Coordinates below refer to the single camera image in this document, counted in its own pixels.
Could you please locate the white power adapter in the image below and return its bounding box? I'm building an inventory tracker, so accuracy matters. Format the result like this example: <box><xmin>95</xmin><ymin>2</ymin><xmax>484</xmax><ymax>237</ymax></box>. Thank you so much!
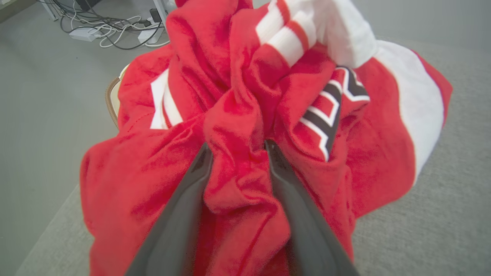
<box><xmin>137</xmin><ymin>25</ymin><xmax>165</xmax><ymax>45</ymax></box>

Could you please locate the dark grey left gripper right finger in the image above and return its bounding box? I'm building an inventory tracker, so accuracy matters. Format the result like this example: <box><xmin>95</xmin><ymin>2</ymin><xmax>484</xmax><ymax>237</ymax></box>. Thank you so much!
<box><xmin>264</xmin><ymin>140</ymin><xmax>359</xmax><ymax>276</ymax></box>

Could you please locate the white power strip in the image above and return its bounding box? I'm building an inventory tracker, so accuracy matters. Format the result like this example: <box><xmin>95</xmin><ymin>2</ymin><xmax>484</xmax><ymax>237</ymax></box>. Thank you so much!
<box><xmin>69</xmin><ymin>26</ymin><xmax>101</xmax><ymax>42</ymax></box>

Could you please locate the red Bulls basketball jersey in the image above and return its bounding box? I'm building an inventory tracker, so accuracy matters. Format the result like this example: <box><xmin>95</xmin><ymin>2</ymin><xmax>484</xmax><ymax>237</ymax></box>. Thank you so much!
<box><xmin>80</xmin><ymin>0</ymin><xmax>378</xmax><ymax>276</ymax></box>

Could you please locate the tangle of cables and adapters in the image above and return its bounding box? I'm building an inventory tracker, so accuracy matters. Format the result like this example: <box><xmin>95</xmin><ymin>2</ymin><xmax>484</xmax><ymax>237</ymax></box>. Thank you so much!
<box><xmin>38</xmin><ymin>0</ymin><xmax>166</xmax><ymax>51</ymax></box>

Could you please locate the white cable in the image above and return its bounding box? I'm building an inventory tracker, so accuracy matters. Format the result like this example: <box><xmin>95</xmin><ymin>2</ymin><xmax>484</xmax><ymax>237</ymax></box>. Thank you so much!
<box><xmin>71</xmin><ymin>15</ymin><xmax>171</xmax><ymax>49</ymax></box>

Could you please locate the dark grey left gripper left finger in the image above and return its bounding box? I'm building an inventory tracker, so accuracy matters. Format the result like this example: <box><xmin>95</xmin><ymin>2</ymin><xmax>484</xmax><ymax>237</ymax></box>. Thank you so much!
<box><xmin>125</xmin><ymin>143</ymin><xmax>214</xmax><ymax>276</ymax></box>

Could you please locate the white table leg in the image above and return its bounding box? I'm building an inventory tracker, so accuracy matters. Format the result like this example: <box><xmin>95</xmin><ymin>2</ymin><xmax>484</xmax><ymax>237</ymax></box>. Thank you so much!
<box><xmin>153</xmin><ymin>0</ymin><xmax>170</xmax><ymax>27</ymax></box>

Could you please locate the beige perforated laundry basket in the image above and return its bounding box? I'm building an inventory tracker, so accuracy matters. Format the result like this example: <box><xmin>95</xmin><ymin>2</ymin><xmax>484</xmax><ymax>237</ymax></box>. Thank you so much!
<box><xmin>105</xmin><ymin>64</ymin><xmax>131</xmax><ymax>129</ymax></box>

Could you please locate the grey fabric cushioned platform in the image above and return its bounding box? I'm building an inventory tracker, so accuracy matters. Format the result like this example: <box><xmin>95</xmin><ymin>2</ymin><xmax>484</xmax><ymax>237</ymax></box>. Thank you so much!
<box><xmin>15</xmin><ymin>34</ymin><xmax>491</xmax><ymax>276</ymax></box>

